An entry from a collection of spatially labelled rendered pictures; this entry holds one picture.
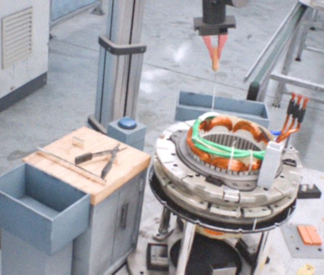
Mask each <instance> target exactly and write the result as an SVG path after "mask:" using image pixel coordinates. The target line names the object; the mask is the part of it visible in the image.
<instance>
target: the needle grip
mask: <svg viewBox="0 0 324 275"><path fill-rule="evenodd" d="M212 69H213V70H218V69H219V65H218V46H212Z"/></svg>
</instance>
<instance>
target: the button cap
mask: <svg viewBox="0 0 324 275"><path fill-rule="evenodd" d="M119 124H120V125H121V126H122V127H127V128H130V127H134V126H135V120H133V119H130V118H123V119H120V121H119Z"/></svg>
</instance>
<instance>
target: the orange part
mask: <svg viewBox="0 0 324 275"><path fill-rule="evenodd" d="M298 231H299V234H300V236H301V238H302V241H303V243H304V245H322V240H321V238H320V236H319V234H317V229H316V227H314V226H301V225H299V226H298Z"/></svg>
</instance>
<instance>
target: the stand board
mask: <svg viewBox="0 0 324 275"><path fill-rule="evenodd" d="M73 136H74V137H76V138H79V139H81V140H84V148H83V149H82V148H80V147H76V146H74V145H73V144H72V137H73ZM118 144H120V146H119V147H118V148H119V149H121V148H124V147H127V149H125V150H123V151H122V152H118V153H117V156H118V163H117V164H114V163H113V164H112V168H111V170H110V171H109V173H108V174H107V175H106V176H105V177H102V178H103V179H106V180H107V184H106V186H104V185H102V184H99V183H97V182H94V181H92V180H90V179H88V178H87V177H85V176H83V175H81V174H79V173H76V172H74V171H72V170H70V168H66V167H64V166H62V165H60V164H58V163H56V162H53V161H51V160H50V159H48V158H46V157H44V156H42V155H39V154H37V153H36V152H35V153H33V154H31V155H29V156H27V157H25V158H23V159H22V162H28V163H31V164H33V165H35V166H37V167H39V168H41V169H42V170H44V171H46V172H49V173H51V174H53V175H55V176H57V177H59V178H60V179H62V180H64V181H66V182H69V183H71V184H73V185H75V186H77V187H79V188H80V189H82V190H84V191H87V192H89V193H91V198H90V203H91V204H93V205H96V204H97V203H99V202H100V201H101V200H103V199H104V198H106V197H107V196H108V195H109V194H110V193H112V192H113V191H115V190H117V189H118V188H119V187H120V186H121V185H123V184H125V183H126V182H127V181H129V180H130V179H131V178H133V177H134V176H135V175H136V174H138V173H139V172H141V171H143V170H144V169H145V168H146V167H147V166H149V165H150V164H151V155H149V154H146V153H144V152H142V151H140V150H137V149H136V148H133V147H130V146H128V145H126V144H123V143H121V142H119V141H117V140H115V139H112V138H110V137H108V136H106V135H102V134H100V133H98V132H97V131H94V130H92V129H90V128H87V127H81V128H79V129H78V130H75V131H73V132H72V133H70V134H69V135H67V136H64V137H62V138H61V139H59V140H56V141H55V142H54V143H52V144H50V145H48V146H46V147H44V148H42V149H44V150H46V151H48V152H50V153H52V154H54V155H56V156H59V157H61V158H63V159H65V160H66V161H69V162H71V163H73V164H75V157H76V156H80V155H83V154H87V153H89V152H91V153H96V152H101V151H104V150H109V149H113V148H114V147H115V146H117V145H118ZM107 163H108V161H107V160H106V156H105V155H103V156H101V157H100V156H98V157H94V158H92V160H90V161H88V162H84V163H81V164H78V166H80V167H82V168H84V169H85V170H87V171H90V172H92V173H94V174H96V175H98V176H101V171H102V168H103V167H105V165H106V164H107Z"/></svg>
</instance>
